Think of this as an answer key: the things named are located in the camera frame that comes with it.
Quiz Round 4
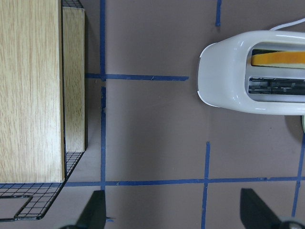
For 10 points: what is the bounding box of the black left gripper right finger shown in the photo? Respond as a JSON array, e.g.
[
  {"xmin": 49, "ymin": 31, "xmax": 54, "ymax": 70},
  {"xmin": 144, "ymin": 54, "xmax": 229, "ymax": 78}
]
[{"xmin": 240, "ymin": 188, "xmax": 305, "ymax": 229}]

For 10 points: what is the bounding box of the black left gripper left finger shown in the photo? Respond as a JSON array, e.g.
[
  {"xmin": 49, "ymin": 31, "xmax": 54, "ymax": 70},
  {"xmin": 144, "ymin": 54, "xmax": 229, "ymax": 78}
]
[{"xmin": 61, "ymin": 190, "xmax": 106, "ymax": 229}]

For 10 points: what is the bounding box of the white toaster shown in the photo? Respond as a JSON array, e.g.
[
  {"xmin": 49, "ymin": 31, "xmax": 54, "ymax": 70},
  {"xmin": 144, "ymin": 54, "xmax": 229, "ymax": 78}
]
[{"xmin": 197, "ymin": 31, "xmax": 305, "ymax": 115}]

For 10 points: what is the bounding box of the toast slice in toaster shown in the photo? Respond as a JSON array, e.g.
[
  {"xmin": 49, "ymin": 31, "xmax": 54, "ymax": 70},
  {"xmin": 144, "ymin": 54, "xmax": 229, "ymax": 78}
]
[{"xmin": 251, "ymin": 51, "xmax": 305, "ymax": 69}]

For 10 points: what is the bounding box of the blue tape lower horizontal strip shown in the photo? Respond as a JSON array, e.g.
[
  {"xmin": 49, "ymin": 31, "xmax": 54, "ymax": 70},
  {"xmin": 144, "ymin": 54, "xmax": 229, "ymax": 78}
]
[{"xmin": 65, "ymin": 177, "xmax": 305, "ymax": 187}]

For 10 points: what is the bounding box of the blue tape right vertical strip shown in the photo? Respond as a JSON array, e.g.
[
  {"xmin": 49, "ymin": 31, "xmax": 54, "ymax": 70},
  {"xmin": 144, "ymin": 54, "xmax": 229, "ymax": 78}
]
[{"xmin": 291, "ymin": 135, "xmax": 305, "ymax": 217}]

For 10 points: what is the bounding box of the blue tape vertical strip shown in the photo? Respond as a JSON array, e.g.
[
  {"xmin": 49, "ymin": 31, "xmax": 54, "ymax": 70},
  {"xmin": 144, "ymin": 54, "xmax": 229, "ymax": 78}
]
[
  {"xmin": 291, "ymin": 135, "xmax": 305, "ymax": 217},
  {"xmin": 100, "ymin": 0, "xmax": 106, "ymax": 190},
  {"xmin": 201, "ymin": 141, "xmax": 210, "ymax": 229}
]

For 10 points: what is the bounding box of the blue tape middle vertical strip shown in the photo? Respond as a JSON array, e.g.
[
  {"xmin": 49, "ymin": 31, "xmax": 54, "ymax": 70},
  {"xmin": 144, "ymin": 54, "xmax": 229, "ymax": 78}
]
[{"xmin": 201, "ymin": 141, "xmax": 210, "ymax": 229}]

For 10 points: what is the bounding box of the pale green plate edge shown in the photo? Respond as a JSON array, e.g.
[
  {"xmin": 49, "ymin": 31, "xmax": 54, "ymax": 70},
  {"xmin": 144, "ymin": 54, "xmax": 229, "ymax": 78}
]
[{"xmin": 301, "ymin": 115, "xmax": 305, "ymax": 133}]

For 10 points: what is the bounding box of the blue tape vertical left strip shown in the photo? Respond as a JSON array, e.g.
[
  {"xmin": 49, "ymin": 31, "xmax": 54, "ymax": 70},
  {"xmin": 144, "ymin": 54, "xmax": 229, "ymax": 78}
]
[{"xmin": 100, "ymin": 0, "xmax": 106, "ymax": 190}]

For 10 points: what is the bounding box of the blue tape top short strip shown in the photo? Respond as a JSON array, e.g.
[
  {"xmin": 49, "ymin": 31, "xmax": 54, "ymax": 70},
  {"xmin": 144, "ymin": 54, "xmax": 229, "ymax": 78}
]
[{"xmin": 215, "ymin": 0, "xmax": 222, "ymax": 27}]

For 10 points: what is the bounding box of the wooden shelf with wire rack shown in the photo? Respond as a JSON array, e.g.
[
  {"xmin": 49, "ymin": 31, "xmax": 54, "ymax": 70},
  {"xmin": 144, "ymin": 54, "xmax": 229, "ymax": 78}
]
[{"xmin": 0, "ymin": 0, "xmax": 86, "ymax": 222}]

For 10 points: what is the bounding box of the white toaster power cable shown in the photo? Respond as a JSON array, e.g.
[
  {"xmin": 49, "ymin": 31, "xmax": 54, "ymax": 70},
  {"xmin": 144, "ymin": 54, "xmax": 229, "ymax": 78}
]
[{"xmin": 270, "ymin": 18, "xmax": 305, "ymax": 31}]

